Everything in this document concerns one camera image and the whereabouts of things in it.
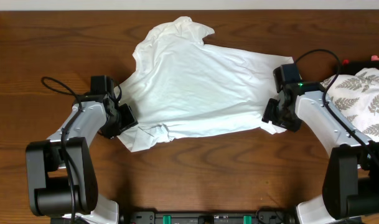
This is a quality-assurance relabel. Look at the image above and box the white printed t-shirt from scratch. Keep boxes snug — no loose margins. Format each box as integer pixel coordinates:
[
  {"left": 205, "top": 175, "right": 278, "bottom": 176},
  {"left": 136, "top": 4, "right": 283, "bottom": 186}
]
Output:
[{"left": 118, "top": 16, "right": 293, "bottom": 152}]

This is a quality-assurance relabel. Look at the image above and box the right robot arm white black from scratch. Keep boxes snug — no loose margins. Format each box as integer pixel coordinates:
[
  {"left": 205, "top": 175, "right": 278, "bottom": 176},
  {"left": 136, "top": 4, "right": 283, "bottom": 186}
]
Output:
[{"left": 262, "top": 63, "right": 379, "bottom": 224}]

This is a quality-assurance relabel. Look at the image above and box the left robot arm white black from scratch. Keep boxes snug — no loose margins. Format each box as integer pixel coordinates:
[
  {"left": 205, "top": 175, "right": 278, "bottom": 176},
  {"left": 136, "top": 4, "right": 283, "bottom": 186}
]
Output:
[{"left": 26, "top": 76, "right": 138, "bottom": 223}]

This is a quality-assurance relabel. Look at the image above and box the black garment with red details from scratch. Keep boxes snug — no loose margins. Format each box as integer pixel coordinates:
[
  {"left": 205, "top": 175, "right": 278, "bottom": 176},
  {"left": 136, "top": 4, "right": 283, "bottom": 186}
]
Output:
[{"left": 340, "top": 55, "right": 379, "bottom": 75}]

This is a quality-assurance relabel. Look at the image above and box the white fern pattern cloth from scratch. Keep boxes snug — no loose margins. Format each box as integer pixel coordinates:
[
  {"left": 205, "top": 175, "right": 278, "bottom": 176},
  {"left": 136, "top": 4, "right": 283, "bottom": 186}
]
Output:
[{"left": 327, "top": 68, "right": 379, "bottom": 142}]

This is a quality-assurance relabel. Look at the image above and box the black mounting rail with clamps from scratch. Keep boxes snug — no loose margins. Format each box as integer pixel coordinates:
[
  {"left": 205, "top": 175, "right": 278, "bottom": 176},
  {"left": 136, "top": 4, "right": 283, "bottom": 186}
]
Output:
[{"left": 119, "top": 210, "right": 297, "bottom": 224}]

